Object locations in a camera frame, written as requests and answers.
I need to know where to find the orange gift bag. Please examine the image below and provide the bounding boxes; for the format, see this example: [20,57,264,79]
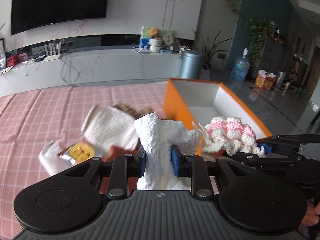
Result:
[254,70,277,90]

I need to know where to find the orange silver snack bag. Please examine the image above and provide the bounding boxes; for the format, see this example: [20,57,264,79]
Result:
[59,141,95,165]

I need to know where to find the pink checkered tablecloth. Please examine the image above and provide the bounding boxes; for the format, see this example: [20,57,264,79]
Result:
[0,81,221,240]

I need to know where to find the brown braided plush rope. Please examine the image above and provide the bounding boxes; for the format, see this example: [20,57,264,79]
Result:
[111,102,155,119]

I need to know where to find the blue water jug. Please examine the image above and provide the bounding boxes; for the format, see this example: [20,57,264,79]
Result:
[230,48,250,82]

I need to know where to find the white knitted cloth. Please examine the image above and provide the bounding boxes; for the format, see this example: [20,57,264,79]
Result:
[81,105,139,152]

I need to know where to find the red-brown sponge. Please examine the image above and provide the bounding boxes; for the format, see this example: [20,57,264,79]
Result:
[104,146,138,162]

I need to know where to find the right hand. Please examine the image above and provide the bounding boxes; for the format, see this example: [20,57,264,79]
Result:
[302,202,320,226]

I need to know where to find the white wifi router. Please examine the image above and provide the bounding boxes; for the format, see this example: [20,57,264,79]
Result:
[44,41,61,61]

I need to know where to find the orange storage box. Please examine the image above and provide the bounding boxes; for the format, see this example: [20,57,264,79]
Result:
[163,79,272,155]

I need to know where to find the potted green plant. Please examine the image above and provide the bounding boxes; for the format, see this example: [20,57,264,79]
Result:
[192,29,232,81]

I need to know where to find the tall leafy plant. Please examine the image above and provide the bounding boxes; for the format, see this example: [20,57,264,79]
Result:
[243,18,272,65]

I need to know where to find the black wall television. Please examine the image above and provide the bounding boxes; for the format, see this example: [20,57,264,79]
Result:
[11,0,107,35]

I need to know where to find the white marble tv console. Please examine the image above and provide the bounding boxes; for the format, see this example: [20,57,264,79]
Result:
[1,49,181,96]

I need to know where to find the red box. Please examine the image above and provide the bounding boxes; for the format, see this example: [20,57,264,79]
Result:
[7,55,18,67]

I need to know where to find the grey metal trash can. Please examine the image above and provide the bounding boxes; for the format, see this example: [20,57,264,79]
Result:
[180,50,203,79]

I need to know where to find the pink white crochet bundle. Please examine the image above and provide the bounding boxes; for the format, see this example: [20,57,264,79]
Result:
[193,116,258,161]

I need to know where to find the plush doll on white pot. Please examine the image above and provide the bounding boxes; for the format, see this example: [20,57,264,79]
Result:
[148,27,163,53]

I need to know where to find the grey cables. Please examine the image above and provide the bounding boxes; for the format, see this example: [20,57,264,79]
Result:
[60,53,81,84]

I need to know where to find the white paper towel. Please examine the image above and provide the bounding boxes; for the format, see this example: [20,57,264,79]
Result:
[134,113,200,191]

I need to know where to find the green picture board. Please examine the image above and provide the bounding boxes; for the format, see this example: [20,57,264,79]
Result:
[139,26,174,53]

